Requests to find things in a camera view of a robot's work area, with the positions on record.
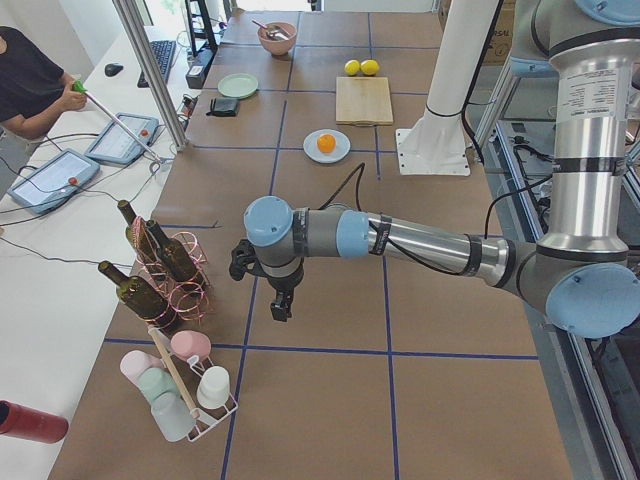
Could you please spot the aluminium frame post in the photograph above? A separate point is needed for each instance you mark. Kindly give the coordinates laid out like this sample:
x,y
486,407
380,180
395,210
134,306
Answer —
x,y
133,25

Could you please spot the light blue plate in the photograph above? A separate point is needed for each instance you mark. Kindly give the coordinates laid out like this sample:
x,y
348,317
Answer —
x,y
342,148

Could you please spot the dark wine bottle lower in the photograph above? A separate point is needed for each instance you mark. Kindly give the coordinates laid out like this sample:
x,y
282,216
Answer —
x,y
140,296

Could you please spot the yellow lemon near board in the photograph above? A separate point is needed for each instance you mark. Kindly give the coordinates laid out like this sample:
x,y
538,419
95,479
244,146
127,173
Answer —
x,y
369,67

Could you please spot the dark wine bottle upper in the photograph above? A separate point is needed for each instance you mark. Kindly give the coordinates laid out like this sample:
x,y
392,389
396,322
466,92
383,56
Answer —
x,y
136,233

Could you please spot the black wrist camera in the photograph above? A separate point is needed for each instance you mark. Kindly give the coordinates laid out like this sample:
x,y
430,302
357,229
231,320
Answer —
x,y
243,261

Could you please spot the light pink cup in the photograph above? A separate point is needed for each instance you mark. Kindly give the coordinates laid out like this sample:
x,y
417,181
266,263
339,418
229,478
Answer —
x,y
134,363

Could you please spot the pink cup on rack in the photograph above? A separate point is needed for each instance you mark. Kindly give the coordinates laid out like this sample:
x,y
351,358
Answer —
x,y
188,343

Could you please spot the orange fruit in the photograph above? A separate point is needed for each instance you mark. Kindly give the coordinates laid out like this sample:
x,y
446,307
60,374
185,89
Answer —
x,y
326,143

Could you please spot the person in black shirt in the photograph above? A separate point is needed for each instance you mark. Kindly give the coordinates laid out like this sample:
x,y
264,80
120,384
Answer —
x,y
35,91

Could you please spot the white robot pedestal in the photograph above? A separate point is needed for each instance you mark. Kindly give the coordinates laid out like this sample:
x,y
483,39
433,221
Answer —
x,y
435,145

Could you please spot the metal rod green tip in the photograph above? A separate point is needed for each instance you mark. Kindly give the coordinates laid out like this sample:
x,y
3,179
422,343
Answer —
x,y
155,158

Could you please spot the yellow lemon far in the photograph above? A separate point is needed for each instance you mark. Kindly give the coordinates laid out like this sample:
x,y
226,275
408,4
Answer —
x,y
352,67

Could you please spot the black keyboard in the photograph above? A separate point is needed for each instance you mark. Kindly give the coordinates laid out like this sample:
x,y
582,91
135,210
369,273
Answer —
x,y
164,51

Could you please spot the teach pendant far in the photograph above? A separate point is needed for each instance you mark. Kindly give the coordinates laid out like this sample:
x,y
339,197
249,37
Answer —
x,y
114,146

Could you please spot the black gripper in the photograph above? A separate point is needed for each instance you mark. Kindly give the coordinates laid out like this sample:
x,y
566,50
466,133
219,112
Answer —
x,y
283,282

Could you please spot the metal scoop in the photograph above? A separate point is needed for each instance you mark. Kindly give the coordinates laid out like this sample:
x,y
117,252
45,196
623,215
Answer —
x,y
273,32

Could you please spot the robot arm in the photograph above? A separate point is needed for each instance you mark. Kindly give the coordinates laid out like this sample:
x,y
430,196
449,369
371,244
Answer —
x,y
577,273

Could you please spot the pale grey cup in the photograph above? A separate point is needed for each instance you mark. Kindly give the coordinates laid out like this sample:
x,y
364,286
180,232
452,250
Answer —
x,y
172,416

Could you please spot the white wire cup rack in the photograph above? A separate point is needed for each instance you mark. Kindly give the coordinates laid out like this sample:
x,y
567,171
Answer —
x,y
206,419

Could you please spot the dark grey folded cloth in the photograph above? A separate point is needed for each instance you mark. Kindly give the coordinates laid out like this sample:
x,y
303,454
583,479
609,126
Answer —
x,y
223,107

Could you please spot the white cup on rack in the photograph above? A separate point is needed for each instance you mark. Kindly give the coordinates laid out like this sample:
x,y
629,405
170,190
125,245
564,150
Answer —
x,y
214,388

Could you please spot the copper wire bottle rack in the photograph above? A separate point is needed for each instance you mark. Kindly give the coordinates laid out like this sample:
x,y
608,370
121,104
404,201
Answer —
x,y
189,300

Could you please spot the dark wine bottle middle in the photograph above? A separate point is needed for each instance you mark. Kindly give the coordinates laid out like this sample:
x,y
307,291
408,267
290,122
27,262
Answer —
x,y
172,254

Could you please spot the black computer mouse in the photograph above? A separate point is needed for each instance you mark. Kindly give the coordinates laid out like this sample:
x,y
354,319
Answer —
x,y
112,69

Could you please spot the teach pendant near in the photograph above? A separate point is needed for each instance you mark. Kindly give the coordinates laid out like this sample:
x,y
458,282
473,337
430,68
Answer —
x,y
54,182

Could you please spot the teach pendant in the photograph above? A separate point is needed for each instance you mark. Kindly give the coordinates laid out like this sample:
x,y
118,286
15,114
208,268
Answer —
x,y
54,182
114,146

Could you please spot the bamboo cutting board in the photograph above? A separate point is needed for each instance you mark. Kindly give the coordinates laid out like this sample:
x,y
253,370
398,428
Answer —
x,y
363,101

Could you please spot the dark wine bottle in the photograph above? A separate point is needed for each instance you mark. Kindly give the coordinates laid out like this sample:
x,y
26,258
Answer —
x,y
172,254
140,296
136,233

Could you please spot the pink bowl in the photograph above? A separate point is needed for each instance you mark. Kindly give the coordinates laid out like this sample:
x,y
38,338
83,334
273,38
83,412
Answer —
x,y
278,47

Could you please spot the light green plate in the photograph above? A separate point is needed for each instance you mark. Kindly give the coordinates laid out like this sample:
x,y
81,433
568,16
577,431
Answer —
x,y
238,85

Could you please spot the mint green cup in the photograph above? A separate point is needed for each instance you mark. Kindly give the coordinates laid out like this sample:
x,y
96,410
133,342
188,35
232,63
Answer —
x,y
154,382

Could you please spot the red bottle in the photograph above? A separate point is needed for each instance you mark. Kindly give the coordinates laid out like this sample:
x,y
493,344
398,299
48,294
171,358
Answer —
x,y
22,422

